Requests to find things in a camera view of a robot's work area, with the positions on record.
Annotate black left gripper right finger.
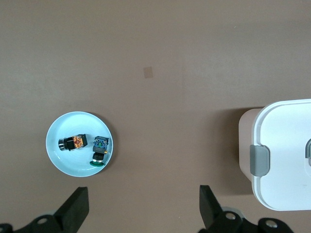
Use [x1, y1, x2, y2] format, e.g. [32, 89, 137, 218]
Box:
[198, 185, 296, 233]

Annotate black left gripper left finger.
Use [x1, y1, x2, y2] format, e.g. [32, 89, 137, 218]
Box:
[0, 186, 89, 233]

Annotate orange and black push-button switch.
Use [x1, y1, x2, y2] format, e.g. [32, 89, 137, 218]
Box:
[58, 134, 87, 151]

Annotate light blue round plate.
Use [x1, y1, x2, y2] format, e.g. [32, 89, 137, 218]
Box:
[45, 111, 114, 177]

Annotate white lunch box grey clips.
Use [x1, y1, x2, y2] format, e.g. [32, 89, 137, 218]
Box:
[238, 99, 311, 211]

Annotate green-capped blue push-button switch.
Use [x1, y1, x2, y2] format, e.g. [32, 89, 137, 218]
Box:
[89, 136, 110, 168]

